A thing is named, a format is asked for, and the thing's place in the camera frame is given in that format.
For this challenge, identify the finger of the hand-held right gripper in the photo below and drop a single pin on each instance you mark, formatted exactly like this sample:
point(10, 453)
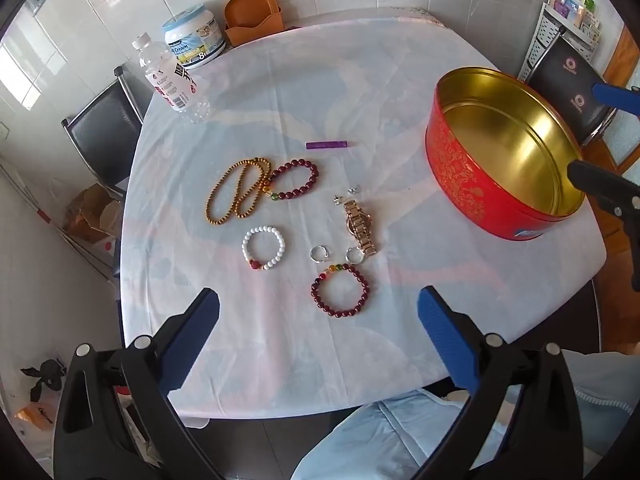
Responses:
point(612, 94)
point(600, 182)

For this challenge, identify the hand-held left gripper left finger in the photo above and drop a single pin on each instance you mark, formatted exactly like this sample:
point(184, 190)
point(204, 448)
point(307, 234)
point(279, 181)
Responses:
point(195, 331)

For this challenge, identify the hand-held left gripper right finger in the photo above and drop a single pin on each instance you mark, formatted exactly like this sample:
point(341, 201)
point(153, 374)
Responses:
point(442, 332)

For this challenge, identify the gold metal wristwatch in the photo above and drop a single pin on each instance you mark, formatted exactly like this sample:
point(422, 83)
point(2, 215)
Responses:
point(360, 225)

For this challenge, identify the red round metal tin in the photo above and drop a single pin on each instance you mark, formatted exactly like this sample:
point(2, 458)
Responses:
point(460, 170)

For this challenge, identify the purple tube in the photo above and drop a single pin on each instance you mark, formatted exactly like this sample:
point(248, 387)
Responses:
point(327, 144)

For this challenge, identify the black chair with round logos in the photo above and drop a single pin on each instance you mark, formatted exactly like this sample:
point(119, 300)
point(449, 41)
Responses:
point(570, 77)

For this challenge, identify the white perforated shelf rack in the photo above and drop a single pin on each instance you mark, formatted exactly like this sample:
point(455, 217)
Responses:
point(545, 35)

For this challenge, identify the person's light blue clothing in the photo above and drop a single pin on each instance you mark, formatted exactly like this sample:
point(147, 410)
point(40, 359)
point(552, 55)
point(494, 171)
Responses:
point(370, 435)

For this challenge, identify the black object on floor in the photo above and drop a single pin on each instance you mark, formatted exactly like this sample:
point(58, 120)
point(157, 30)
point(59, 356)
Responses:
point(47, 372)

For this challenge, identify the cardboard box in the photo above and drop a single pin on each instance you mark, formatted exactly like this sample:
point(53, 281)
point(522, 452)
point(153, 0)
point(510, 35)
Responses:
point(92, 215)

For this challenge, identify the orange packet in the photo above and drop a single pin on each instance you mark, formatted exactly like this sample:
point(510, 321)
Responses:
point(35, 416)

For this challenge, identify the black metal-framed chair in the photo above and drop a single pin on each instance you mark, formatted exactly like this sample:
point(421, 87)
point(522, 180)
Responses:
point(107, 125)

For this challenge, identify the clear plastic water bottle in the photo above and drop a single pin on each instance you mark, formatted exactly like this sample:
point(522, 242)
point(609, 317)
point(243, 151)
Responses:
point(172, 85)

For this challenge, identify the white round canister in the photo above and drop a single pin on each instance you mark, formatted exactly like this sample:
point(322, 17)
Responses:
point(195, 35)

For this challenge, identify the orange plastic holder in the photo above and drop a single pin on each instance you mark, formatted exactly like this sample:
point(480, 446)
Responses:
point(252, 17)

